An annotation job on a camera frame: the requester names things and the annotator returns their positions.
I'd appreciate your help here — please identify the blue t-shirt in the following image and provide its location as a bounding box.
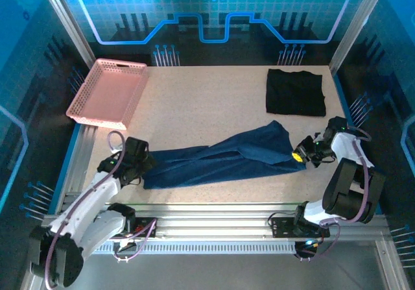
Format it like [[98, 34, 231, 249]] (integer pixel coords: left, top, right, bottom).
[[142, 120, 307, 190]]

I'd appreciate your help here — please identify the folded black t-shirt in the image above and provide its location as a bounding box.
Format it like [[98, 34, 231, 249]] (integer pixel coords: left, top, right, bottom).
[[265, 68, 327, 117]]

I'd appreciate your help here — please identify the pink plastic basket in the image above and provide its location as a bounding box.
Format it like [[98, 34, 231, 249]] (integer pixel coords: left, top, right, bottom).
[[65, 58, 149, 131]]

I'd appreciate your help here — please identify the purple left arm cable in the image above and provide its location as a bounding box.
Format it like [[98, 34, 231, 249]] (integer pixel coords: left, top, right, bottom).
[[43, 130, 160, 290]]

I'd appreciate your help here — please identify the aluminium side rail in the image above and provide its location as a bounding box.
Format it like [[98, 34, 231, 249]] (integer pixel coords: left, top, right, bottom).
[[54, 124, 98, 215]]

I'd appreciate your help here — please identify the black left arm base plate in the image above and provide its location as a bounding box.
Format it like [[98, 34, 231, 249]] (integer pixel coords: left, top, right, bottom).
[[129, 217, 158, 239]]

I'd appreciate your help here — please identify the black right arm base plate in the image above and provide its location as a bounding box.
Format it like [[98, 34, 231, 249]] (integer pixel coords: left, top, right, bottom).
[[270, 217, 330, 239]]

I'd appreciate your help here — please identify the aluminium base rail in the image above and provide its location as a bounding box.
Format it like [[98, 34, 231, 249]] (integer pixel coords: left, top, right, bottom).
[[41, 202, 390, 239]]

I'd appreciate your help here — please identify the slotted grey cable duct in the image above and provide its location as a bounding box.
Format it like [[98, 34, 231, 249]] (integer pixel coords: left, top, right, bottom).
[[92, 240, 298, 255]]

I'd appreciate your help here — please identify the aluminium frame post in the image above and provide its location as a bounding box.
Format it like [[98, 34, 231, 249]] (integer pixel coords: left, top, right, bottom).
[[329, 0, 392, 72], [37, 0, 97, 70]]

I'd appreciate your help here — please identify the grey metal bench frame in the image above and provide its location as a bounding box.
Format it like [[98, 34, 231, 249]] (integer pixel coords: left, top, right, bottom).
[[19, 231, 411, 290]]

